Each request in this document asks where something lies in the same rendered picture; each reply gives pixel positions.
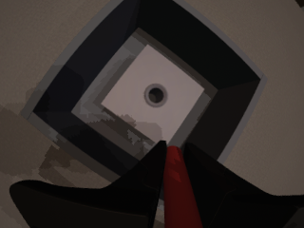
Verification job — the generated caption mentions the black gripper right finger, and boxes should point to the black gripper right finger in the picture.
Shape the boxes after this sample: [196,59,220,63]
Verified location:
[183,142,304,228]

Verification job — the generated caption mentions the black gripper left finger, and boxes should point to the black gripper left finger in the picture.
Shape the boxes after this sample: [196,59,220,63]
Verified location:
[9,140,167,228]

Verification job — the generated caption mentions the red peg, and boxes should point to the red peg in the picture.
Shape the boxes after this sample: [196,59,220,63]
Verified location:
[163,145,202,228]

